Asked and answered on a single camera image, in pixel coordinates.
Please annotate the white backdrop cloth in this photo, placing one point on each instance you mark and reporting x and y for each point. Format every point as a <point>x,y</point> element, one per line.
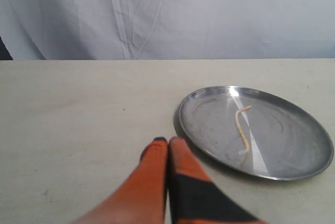
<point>167,29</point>

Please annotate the dark panel behind table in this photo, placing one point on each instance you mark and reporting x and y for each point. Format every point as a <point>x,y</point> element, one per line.
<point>4,54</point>

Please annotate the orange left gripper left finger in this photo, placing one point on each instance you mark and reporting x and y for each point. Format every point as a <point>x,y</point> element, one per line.
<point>141,198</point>

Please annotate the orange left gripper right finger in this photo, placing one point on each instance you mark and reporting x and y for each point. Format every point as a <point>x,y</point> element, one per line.
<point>194,197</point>

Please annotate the round stainless steel plate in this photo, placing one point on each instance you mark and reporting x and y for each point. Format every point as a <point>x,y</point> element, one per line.
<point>286,142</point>

